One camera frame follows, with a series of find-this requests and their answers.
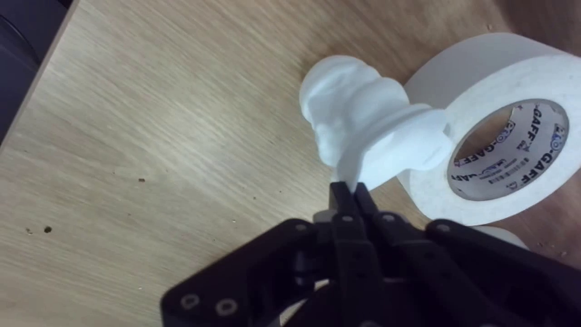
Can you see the white gaffer tape roll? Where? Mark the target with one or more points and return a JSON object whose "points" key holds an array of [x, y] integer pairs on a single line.
{"points": [[515, 122]]}

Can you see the white plastic object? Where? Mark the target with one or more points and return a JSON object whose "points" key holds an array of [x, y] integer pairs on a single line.
{"points": [[366, 127]]}

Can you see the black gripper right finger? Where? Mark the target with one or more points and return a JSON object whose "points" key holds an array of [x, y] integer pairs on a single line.
{"points": [[380, 223]]}

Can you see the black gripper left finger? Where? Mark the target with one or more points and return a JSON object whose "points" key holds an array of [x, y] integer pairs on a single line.
{"points": [[346, 220]]}

